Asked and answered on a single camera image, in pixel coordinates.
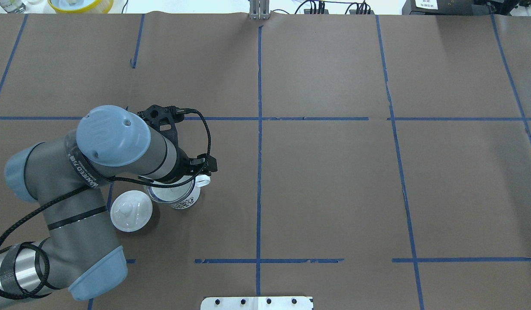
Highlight white patterned mug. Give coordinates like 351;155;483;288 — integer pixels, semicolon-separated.
144;174;210;210

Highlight aluminium frame post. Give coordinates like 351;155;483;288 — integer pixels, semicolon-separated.
248;0;271;20

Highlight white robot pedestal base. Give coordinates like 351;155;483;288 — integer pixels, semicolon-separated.
200;296;314;310

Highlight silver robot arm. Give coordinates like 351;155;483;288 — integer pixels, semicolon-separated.
0;105;218;310

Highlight white ceramic lid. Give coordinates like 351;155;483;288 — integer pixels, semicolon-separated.
109;190;153;233

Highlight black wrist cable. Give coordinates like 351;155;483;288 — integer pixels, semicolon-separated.
0;108;212;300

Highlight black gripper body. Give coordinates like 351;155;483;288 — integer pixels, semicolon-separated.
178;154;208;181

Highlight clear plastic bottle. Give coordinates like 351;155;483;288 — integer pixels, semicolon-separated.
0;0;26;13

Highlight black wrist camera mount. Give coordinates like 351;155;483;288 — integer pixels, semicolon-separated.
136;105;185;146

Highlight orange black adapter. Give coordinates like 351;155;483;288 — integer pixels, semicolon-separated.
346;1;374;15
298;0;328;15

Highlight near orange black adapter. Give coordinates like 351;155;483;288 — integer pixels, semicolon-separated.
346;1;374;15

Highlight yellow rimmed bowl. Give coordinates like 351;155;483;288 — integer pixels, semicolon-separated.
47;0;114;14

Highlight black computer box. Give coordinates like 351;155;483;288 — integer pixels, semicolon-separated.
401;0;491;16

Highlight far orange black adapter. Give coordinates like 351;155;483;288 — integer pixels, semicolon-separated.
298;0;328;15

